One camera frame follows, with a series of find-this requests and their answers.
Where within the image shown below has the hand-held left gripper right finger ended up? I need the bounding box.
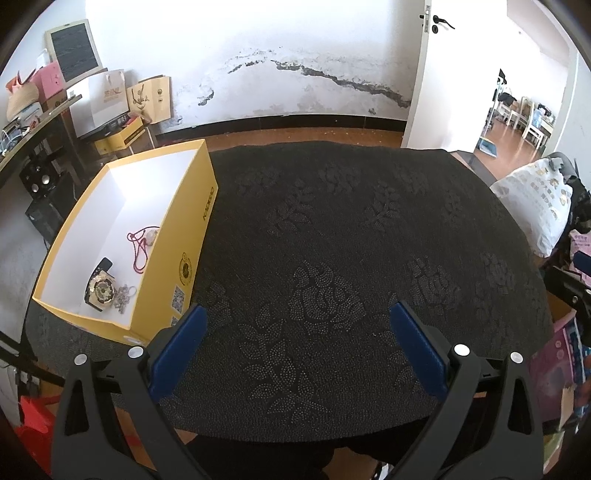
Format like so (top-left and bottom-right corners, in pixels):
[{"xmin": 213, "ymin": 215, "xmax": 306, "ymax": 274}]
[{"xmin": 389, "ymin": 300, "xmax": 546, "ymax": 480}]

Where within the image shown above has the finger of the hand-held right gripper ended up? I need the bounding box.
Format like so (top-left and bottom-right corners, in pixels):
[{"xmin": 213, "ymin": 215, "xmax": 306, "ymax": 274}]
[{"xmin": 542, "ymin": 249, "xmax": 591, "ymax": 319}]

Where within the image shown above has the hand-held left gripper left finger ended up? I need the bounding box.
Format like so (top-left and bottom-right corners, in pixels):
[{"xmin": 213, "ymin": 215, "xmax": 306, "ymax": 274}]
[{"xmin": 51, "ymin": 304, "xmax": 208, "ymax": 480}]

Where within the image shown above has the silver chain necklace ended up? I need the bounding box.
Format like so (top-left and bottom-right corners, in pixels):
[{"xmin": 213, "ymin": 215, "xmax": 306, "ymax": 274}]
[{"xmin": 111, "ymin": 284, "xmax": 138, "ymax": 315}]

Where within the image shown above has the black and gold wristwatch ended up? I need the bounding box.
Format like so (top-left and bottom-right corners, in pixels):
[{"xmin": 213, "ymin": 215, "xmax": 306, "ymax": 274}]
[{"xmin": 83, "ymin": 257, "xmax": 116, "ymax": 315}]

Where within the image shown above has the red cord necklace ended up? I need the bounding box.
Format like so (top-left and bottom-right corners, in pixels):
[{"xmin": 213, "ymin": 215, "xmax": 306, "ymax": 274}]
[{"xmin": 126, "ymin": 224, "xmax": 161, "ymax": 278}]

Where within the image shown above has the yellow cardboard box white inside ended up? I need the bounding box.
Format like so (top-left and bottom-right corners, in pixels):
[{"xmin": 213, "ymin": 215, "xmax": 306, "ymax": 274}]
[{"xmin": 31, "ymin": 137, "xmax": 219, "ymax": 348}]

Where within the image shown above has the dark clothing pile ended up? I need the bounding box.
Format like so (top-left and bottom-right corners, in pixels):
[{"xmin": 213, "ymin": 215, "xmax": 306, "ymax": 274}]
[{"xmin": 551, "ymin": 151, "xmax": 591, "ymax": 241}]

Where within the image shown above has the white printed plastic bag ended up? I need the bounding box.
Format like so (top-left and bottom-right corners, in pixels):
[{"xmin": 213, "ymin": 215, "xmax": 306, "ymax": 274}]
[{"xmin": 489, "ymin": 157, "xmax": 575, "ymax": 258}]

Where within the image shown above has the pink printed box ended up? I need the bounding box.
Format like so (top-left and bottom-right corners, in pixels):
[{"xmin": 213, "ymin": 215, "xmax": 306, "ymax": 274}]
[{"xmin": 529, "ymin": 318, "xmax": 587, "ymax": 421}]

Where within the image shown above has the white chair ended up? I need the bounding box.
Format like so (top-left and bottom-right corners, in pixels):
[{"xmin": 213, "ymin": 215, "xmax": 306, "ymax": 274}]
[{"xmin": 522, "ymin": 97, "xmax": 555, "ymax": 144}]

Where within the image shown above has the black patterned tablecloth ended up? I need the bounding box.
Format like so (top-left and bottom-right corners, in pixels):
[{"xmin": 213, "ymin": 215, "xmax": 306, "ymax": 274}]
[{"xmin": 25, "ymin": 141, "xmax": 555, "ymax": 437}]

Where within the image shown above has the red plastic bag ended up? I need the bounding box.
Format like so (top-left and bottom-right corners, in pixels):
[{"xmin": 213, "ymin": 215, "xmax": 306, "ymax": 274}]
[{"xmin": 16, "ymin": 397, "xmax": 56, "ymax": 476}]

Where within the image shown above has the black computer case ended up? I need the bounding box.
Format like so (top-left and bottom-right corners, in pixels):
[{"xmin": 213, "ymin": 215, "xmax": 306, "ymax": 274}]
[{"xmin": 25, "ymin": 178, "xmax": 86, "ymax": 241}]

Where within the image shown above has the yellow black cardboard box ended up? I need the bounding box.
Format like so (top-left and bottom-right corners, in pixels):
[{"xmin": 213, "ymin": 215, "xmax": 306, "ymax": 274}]
[{"xmin": 93, "ymin": 115, "xmax": 146, "ymax": 155}]

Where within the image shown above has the white door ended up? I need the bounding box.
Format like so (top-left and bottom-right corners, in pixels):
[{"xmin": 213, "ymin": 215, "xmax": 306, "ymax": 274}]
[{"xmin": 401, "ymin": 0, "xmax": 509, "ymax": 153}]

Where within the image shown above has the black speaker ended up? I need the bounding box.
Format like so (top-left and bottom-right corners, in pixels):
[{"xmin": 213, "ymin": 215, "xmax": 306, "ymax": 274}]
[{"xmin": 19, "ymin": 154, "xmax": 63, "ymax": 199}]

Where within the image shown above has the brown paper bag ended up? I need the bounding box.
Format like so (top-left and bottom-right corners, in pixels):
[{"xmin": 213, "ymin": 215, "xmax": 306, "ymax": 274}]
[{"xmin": 126, "ymin": 75, "xmax": 172, "ymax": 124}]

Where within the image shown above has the white paper bag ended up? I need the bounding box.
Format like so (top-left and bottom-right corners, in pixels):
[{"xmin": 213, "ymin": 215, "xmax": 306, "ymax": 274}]
[{"xmin": 69, "ymin": 69, "xmax": 130, "ymax": 139}]

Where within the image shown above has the woven straw basket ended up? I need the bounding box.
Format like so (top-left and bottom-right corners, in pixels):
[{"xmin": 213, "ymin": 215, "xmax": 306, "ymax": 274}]
[{"xmin": 6, "ymin": 78, "xmax": 41, "ymax": 121}]

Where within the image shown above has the white framed monitor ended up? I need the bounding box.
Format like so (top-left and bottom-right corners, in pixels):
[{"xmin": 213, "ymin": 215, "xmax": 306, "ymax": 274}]
[{"xmin": 45, "ymin": 19, "xmax": 103, "ymax": 88}]

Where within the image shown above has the black frame glass desk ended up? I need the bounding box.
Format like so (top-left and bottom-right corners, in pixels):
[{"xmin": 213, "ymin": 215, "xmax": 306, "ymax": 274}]
[{"xmin": 0, "ymin": 95, "xmax": 93, "ymax": 388}]

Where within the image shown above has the pile of white cables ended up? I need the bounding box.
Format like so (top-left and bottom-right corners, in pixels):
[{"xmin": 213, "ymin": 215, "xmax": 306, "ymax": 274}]
[{"xmin": 0, "ymin": 117, "xmax": 40, "ymax": 155}]

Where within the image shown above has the black door handle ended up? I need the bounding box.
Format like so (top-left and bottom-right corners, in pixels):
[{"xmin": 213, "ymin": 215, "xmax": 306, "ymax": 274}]
[{"xmin": 419, "ymin": 4, "xmax": 455, "ymax": 34}]

